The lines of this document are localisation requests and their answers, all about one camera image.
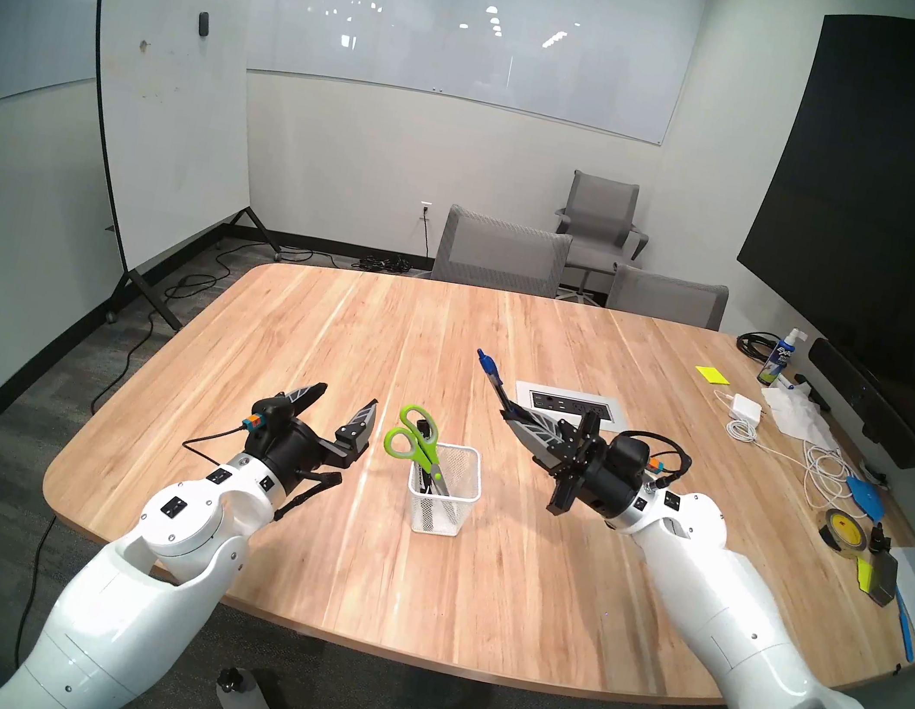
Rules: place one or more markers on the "thin blue stick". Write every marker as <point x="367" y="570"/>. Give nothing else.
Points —
<point x="905" y="630"/>

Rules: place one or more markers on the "gray mesh office chair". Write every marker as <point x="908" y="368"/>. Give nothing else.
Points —
<point x="665" y="298"/>
<point x="501" y="256"/>

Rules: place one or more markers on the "black whiteboard eraser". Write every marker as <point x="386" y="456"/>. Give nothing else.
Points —
<point x="206" y="24"/>

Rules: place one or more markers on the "black video sound bar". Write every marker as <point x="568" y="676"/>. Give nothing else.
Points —
<point x="862" y="399"/>

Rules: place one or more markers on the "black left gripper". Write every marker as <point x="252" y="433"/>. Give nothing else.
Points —
<point x="300" y="449"/>

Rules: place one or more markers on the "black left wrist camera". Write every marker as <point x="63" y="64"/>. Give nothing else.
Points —
<point x="271" y="417"/>

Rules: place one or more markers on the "blue ballpoint pen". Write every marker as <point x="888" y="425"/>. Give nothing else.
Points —
<point x="495" y="382"/>

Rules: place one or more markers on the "black permanent marker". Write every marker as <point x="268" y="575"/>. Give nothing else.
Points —
<point x="424" y="482"/>

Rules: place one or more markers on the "white power adapter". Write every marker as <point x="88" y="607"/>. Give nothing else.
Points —
<point x="747" y="406"/>

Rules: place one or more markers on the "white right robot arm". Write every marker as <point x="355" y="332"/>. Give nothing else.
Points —
<point x="729" y="608"/>

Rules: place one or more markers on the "whiteboard cleaner spray bottle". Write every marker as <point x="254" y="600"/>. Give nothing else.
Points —
<point x="775" y="361"/>

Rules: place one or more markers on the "yellow sticky note pad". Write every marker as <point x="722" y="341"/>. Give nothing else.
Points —
<point x="712" y="375"/>

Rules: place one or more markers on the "small black bottle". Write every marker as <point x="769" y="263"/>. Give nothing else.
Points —
<point x="878" y="538"/>

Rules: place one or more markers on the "gray swivel chair with armrests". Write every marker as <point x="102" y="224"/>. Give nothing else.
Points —
<point x="602" y="208"/>

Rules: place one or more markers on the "large black wall television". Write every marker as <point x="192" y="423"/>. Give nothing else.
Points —
<point x="886" y="214"/>

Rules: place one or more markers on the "flat blue plastic object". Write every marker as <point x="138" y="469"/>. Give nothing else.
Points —
<point x="865" y="498"/>

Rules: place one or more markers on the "wide wall glass whiteboard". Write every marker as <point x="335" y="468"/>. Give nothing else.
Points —
<point x="475" y="54"/>

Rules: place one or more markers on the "black and yellow tape roll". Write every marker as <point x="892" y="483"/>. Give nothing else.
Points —
<point x="829" y="527"/>

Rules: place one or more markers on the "white mesh pen holder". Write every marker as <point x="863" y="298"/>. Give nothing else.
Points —
<point x="442" y="514"/>

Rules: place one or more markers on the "yellow and black block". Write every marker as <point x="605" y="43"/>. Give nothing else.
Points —
<point x="879" y="577"/>

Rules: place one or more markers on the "rolling whiteboard on black stand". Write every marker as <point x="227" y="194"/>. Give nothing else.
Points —
<point x="166" y="113"/>

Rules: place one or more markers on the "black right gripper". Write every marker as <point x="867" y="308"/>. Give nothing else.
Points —
<point x="609" y="490"/>

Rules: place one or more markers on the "silver table power outlet panel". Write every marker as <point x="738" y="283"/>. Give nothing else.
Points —
<point x="554" y="401"/>

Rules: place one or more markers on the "crumpled white tissue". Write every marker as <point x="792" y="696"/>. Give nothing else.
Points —
<point x="794" y="413"/>

